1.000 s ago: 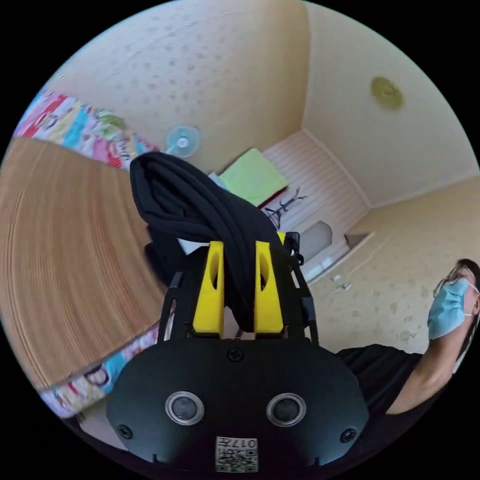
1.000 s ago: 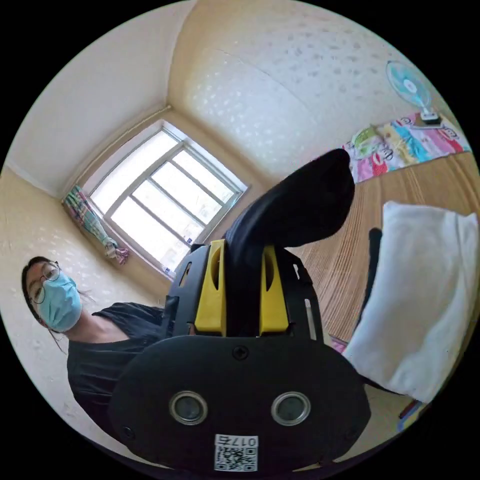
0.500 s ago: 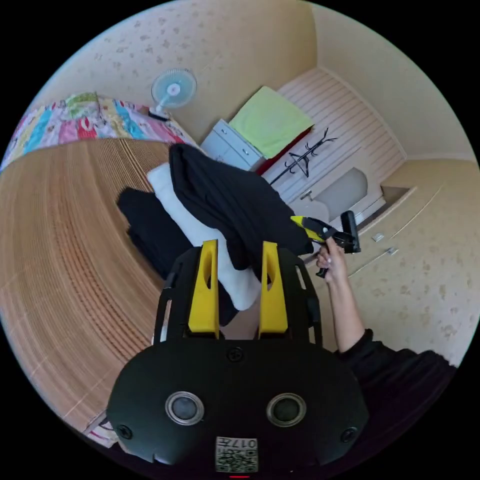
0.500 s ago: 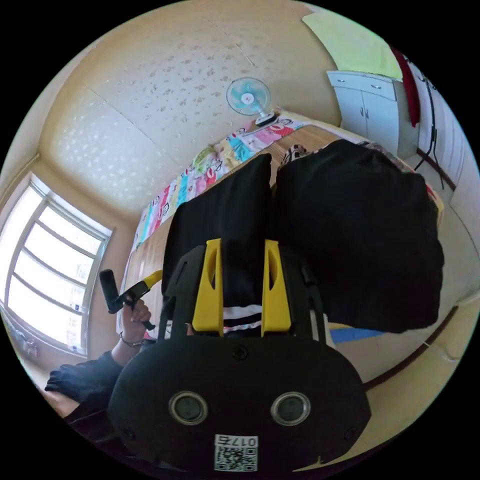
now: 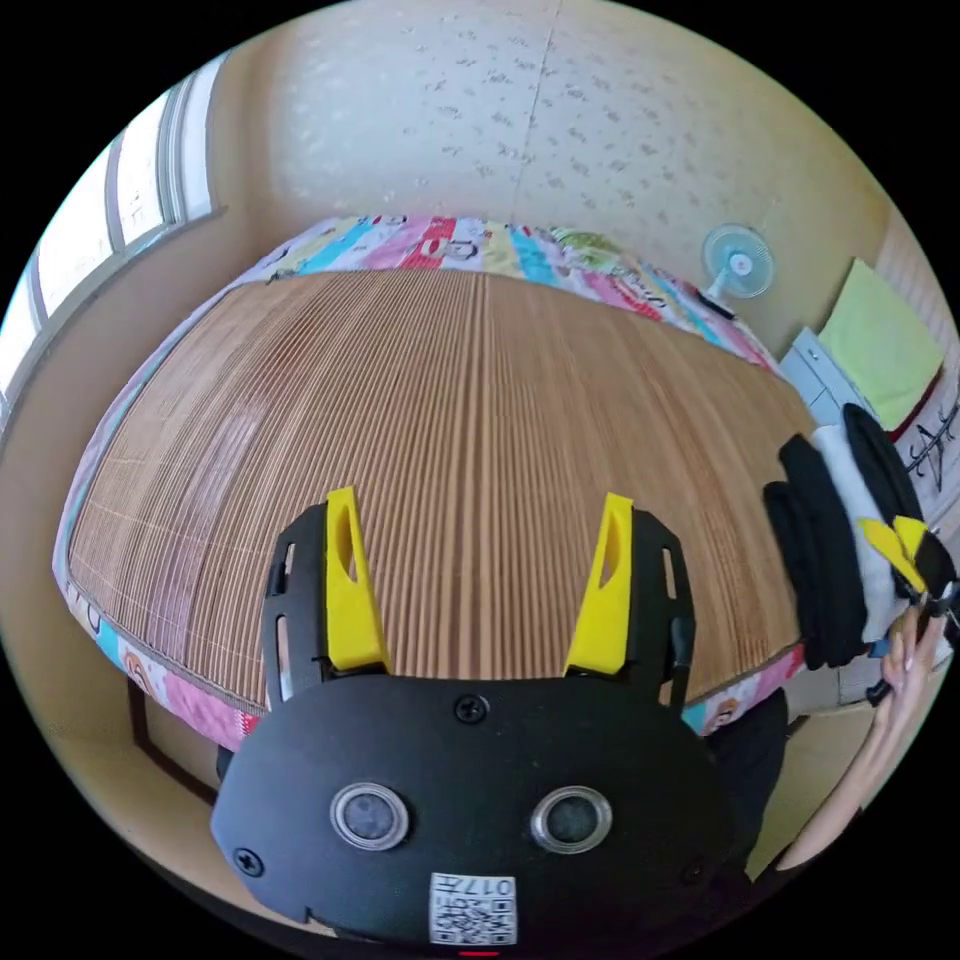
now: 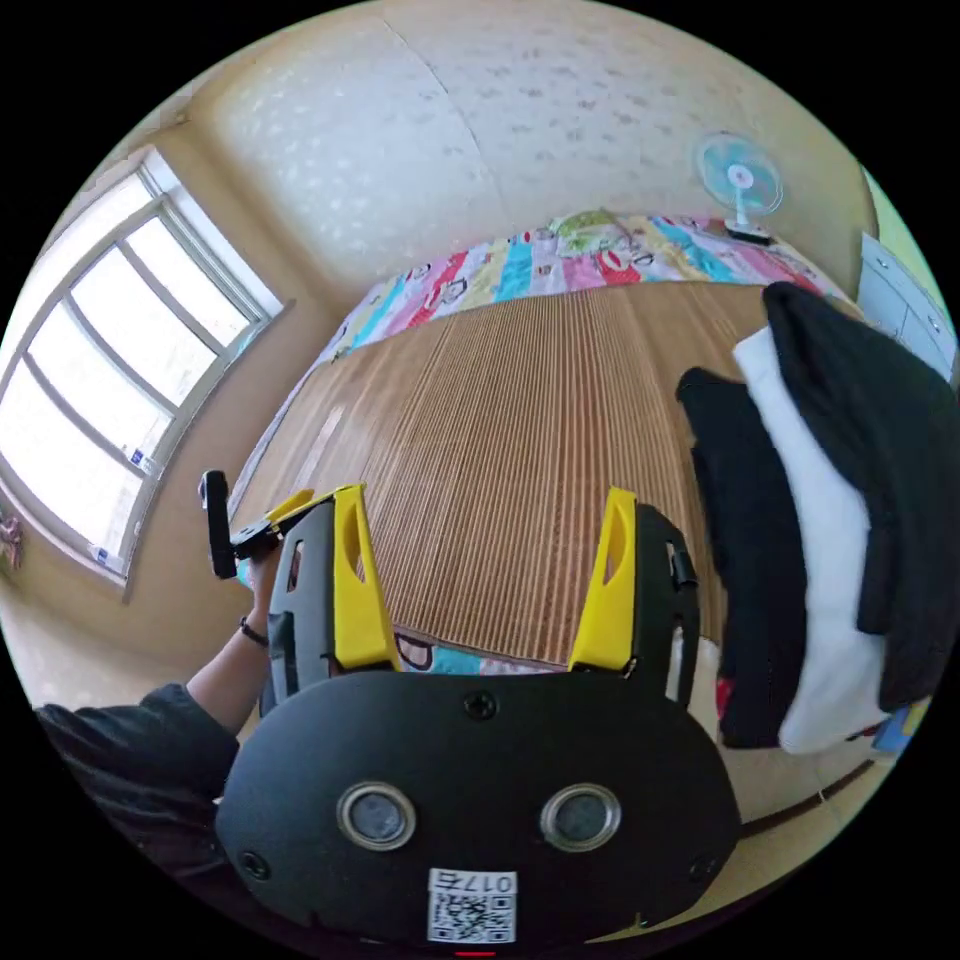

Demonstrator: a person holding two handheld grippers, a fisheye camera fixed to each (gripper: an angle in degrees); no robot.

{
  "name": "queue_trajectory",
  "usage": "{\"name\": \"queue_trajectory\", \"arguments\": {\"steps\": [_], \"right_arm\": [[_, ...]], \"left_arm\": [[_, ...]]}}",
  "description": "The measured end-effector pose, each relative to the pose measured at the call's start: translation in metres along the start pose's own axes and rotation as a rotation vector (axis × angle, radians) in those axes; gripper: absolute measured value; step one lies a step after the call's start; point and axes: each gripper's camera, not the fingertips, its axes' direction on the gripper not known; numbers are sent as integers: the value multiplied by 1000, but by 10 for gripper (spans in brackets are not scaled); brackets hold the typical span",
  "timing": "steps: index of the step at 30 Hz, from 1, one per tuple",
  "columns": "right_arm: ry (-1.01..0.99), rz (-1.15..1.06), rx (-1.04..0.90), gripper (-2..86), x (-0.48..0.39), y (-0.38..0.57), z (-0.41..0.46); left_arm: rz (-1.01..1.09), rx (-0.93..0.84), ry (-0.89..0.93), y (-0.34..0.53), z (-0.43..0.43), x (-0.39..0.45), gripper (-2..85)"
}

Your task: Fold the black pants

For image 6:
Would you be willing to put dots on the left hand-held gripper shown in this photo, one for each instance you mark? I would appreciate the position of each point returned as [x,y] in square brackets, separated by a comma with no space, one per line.
[257,537]

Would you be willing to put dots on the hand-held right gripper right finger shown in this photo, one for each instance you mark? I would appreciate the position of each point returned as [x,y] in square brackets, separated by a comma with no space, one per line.
[609,600]

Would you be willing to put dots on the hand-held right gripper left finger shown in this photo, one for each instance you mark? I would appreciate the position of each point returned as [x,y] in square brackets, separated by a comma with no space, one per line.
[358,600]

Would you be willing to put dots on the person's left forearm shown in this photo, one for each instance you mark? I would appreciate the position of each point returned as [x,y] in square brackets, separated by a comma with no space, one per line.
[229,675]

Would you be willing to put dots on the person's left hand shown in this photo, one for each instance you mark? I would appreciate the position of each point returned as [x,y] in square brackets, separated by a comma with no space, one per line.
[262,585]

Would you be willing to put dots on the bed with woven mat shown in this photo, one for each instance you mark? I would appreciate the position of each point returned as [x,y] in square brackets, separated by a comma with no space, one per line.
[487,450]

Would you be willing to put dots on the pile of clothes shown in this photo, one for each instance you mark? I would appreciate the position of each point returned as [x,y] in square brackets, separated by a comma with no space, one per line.
[817,525]

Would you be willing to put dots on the window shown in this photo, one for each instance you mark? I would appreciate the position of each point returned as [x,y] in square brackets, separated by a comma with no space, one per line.
[97,375]

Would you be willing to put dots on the green patterned pillow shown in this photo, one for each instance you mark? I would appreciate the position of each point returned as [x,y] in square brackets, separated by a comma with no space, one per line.
[592,227]

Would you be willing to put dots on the white cupboard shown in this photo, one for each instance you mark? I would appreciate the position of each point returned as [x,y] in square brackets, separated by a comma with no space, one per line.
[900,300]

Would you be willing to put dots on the light blue standing fan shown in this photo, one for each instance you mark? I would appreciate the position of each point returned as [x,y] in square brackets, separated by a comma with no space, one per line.
[740,184]

